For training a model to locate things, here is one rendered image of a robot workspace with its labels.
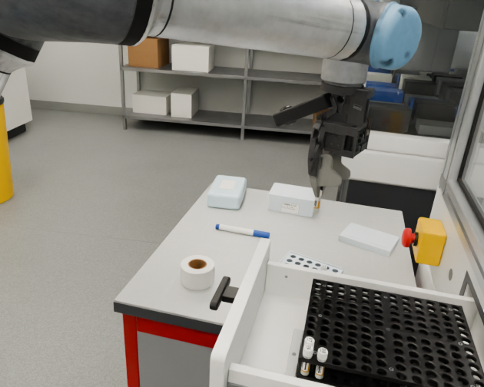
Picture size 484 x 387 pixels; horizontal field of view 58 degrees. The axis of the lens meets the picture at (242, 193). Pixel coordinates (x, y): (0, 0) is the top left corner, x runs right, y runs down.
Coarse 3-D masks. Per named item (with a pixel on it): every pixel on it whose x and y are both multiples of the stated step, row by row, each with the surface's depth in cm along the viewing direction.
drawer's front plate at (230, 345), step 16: (256, 256) 70; (256, 272) 66; (240, 288) 62; (256, 288) 66; (240, 304) 59; (256, 304) 69; (240, 320) 57; (224, 336) 53; (240, 336) 59; (224, 352) 51; (240, 352) 61; (224, 368) 51; (224, 384) 52
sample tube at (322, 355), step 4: (320, 348) 55; (324, 348) 55; (320, 352) 54; (324, 352) 54; (320, 356) 54; (324, 356) 54; (320, 360) 54; (324, 360) 54; (316, 368) 55; (320, 368) 55; (324, 368) 55; (316, 372) 55; (320, 372) 55; (316, 376) 56; (320, 376) 55
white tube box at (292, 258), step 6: (288, 252) 96; (288, 258) 95; (294, 258) 95; (300, 258) 95; (306, 258) 95; (312, 258) 95; (294, 264) 93; (300, 264) 93; (306, 264) 93; (312, 264) 93; (318, 264) 94; (324, 264) 93; (330, 264) 93; (330, 270) 91; (336, 270) 92; (342, 270) 91
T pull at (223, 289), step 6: (228, 276) 67; (222, 282) 66; (228, 282) 66; (222, 288) 65; (228, 288) 65; (234, 288) 65; (216, 294) 63; (222, 294) 64; (228, 294) 63; (234, 294) 64; (216, 300) 62; (222, 300) 63; (228, 300) 63; (210, 306) 61; (216, 306) 61
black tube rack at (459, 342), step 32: (352, 288) 69; (320, 320) 61; (352, 320) 66; (384, 320) 62; (416, 320) 62; (448, 320) 65; (352, 352) 56; (384, 352) 56; (416, 352) 56; (448, 352) 57; (352, 384) 55; (384, 384) 55; (416, 384) 52; (448, 384) 52; (480, 384) 53
